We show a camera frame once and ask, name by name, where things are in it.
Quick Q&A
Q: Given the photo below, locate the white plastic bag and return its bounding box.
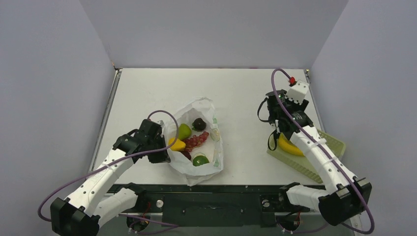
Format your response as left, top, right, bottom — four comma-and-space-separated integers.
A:
162, 97, 224, 186

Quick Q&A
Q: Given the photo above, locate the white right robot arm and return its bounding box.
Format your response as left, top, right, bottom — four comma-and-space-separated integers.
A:
264, 90, 372, 226

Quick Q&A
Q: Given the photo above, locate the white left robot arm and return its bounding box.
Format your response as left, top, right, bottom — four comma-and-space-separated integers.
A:
50, 119, 170, 236

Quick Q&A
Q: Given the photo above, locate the yellow fake fruit in bag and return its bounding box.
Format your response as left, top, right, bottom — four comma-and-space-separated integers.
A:
168, 138, 186, 151

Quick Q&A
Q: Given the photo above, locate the yellow fake banana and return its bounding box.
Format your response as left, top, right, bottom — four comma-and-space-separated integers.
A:
277, 133, 304, 156

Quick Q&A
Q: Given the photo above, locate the red fake fruit in bag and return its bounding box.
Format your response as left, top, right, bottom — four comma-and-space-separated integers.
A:
183, 131, 209, 152

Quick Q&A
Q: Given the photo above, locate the dark purple fake fruit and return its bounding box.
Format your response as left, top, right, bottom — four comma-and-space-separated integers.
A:
192, 118, 207, 132

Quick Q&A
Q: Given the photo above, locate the green halved fake fruit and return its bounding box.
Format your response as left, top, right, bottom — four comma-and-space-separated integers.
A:
192, 155, 210, 167

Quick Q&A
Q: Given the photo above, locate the yellow-green perforated plastic basket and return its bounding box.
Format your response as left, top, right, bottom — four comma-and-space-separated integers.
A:
267, 130, 346, 184

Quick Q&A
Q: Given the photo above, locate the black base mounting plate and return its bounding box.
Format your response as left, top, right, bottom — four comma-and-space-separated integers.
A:
124, 184, 310, 227

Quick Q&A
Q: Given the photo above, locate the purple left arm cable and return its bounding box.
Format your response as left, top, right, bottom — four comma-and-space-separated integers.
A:
37, 110, 180, 223

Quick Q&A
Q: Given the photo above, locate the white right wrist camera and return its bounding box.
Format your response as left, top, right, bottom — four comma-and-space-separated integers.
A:
285, 77, 309, 105

